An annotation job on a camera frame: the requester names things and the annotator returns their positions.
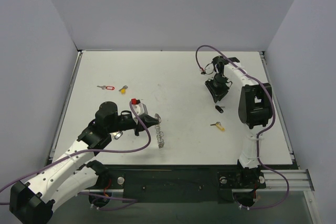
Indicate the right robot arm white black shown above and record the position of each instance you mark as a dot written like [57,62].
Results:
[255,107]

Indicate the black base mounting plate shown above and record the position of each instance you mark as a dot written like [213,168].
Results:
[182,183]

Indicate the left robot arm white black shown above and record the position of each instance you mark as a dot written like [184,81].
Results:
[36,200]

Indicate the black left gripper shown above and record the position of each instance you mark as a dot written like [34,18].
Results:
[138,125]

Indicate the key with long yellow tag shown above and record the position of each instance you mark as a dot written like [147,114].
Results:
[219,126]

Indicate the key with yellow round tag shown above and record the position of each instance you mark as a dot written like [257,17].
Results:
[123,89]

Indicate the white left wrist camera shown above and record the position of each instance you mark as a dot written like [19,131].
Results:
[138,107]

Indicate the metal disc with keyrings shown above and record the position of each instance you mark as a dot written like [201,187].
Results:
[159,133]

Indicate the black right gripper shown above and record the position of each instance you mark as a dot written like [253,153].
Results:
[216,88]

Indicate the key with black tag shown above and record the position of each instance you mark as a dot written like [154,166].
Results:
[220,109]

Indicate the key with red tag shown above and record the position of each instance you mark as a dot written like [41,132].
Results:
[106,87]

